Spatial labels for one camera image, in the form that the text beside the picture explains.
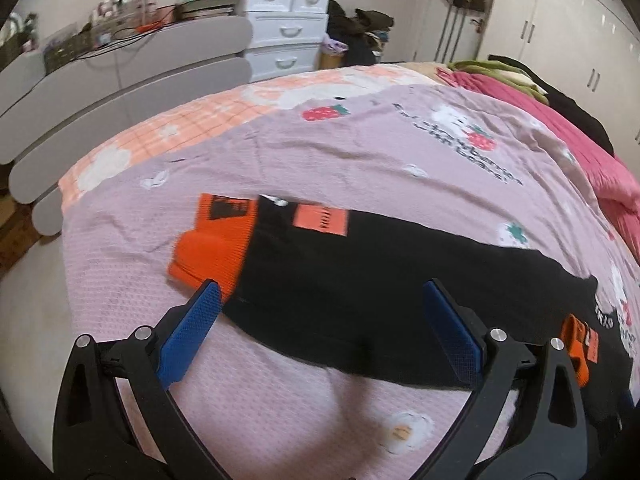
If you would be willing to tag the green blanket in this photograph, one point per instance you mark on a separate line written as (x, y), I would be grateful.
(485, 67)

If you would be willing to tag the pink printed bedspread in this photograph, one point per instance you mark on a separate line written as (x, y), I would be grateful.
(300, 155)

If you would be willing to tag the white door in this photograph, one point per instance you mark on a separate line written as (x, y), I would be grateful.
(432, 20)

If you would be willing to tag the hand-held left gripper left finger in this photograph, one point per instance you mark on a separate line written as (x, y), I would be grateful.
(192, 330)

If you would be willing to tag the clear plastic organiser box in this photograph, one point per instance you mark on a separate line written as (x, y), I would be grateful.
(125, 10)

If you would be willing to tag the black and orange small top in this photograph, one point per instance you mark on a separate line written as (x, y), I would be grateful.
(360, 285)

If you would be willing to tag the pink quilt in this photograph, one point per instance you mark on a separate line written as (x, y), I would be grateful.
(575, 150)

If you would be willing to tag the pile of dark clothes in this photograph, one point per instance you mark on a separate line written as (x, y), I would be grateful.
(357, 30)

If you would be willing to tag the white wardrobe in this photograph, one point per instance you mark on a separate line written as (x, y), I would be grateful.
(575, 20)

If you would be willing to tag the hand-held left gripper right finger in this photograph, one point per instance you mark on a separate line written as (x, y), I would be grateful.
(452, 332)

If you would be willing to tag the black cloth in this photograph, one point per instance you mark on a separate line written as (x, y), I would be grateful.
(575, 110)

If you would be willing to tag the purple bag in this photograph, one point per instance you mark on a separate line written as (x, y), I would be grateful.
(334, 46)

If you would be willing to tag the white drawer cabinet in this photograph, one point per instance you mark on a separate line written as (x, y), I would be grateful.
(280, 20)

